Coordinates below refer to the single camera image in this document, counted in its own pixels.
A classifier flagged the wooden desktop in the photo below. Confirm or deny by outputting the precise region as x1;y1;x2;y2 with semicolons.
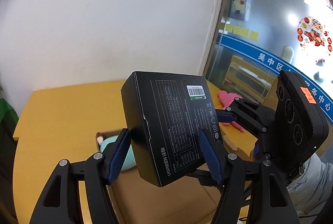
13;80;277;224

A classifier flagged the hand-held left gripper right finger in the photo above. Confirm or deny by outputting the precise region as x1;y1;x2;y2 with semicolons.
199;130;299;224

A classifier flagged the black product box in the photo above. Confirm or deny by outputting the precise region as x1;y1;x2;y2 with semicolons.
120;71;225;187

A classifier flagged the cartoon pig door poster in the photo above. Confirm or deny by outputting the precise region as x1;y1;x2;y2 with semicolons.
230;0;253;22

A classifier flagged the pink plush toy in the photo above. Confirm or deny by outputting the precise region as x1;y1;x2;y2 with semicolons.
218;90;246;133

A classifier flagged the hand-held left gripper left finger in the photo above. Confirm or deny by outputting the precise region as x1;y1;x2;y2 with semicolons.
29;128;131;224

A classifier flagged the person's right forearm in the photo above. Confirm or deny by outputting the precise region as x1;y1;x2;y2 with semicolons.
286;154;329;215

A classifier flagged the brown cardboard box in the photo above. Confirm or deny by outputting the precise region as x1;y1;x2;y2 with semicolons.
96;130;250;224

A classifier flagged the teal and pink pig plush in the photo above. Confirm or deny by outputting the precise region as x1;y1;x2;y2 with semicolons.
96;134;136;171

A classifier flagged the blue door strip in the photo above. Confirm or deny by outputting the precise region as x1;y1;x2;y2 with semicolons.
220;34;333;120

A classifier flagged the round colourful window sticker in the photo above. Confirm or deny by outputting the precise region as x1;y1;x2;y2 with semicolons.
298;16;333;59

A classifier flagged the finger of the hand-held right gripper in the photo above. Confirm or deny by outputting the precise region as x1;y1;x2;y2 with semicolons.
216;98;269;134
186;169;224;188

